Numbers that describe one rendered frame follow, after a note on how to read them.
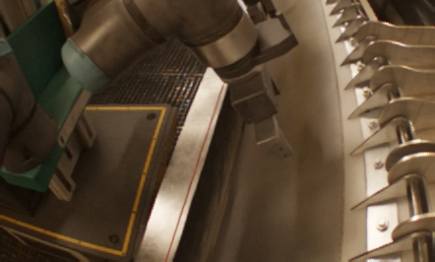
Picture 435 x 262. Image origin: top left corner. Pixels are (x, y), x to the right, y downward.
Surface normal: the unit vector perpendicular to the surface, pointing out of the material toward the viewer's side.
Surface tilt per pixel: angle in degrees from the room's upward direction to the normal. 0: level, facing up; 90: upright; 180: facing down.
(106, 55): 80
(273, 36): 25
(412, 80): 90
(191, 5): 92
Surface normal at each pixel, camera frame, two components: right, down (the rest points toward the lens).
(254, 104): 0.05, 0.77
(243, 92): -0.49, -0.54
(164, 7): 0.15, 0.47
